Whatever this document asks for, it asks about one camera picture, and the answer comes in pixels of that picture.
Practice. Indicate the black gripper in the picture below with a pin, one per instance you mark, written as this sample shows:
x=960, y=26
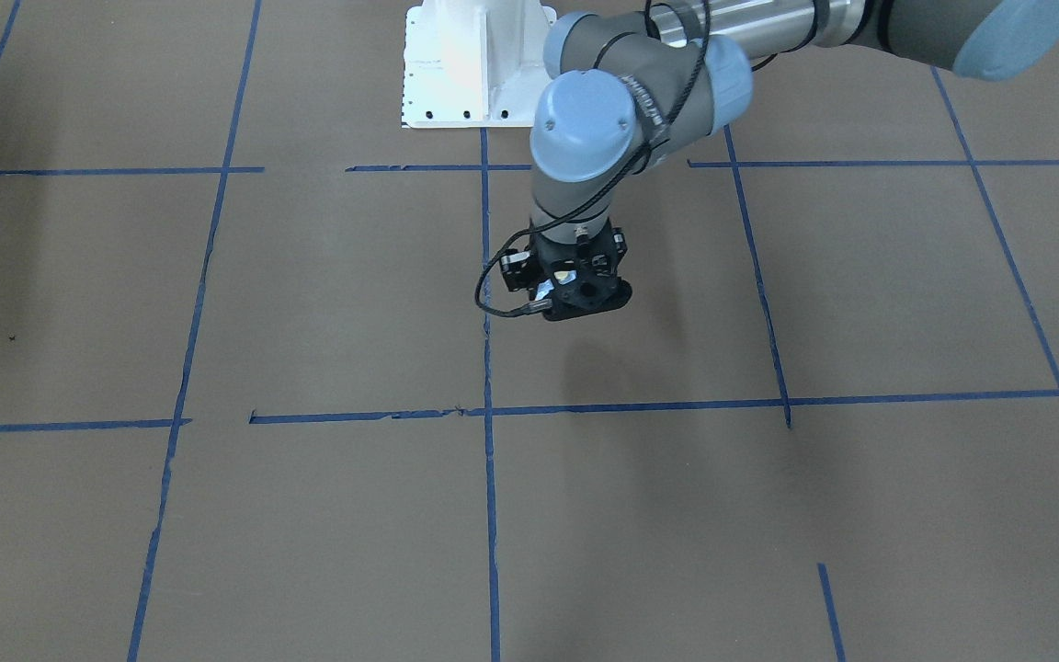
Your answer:
x=515, y=268

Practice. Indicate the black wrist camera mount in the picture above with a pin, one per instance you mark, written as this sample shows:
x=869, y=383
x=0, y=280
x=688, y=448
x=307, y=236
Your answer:
x=520, y=269

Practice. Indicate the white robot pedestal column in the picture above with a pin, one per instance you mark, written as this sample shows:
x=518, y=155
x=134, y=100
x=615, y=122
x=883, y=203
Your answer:
x=474, y=63

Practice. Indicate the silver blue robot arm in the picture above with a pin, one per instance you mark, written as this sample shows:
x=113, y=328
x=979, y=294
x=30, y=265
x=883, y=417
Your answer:
x=628, y=91

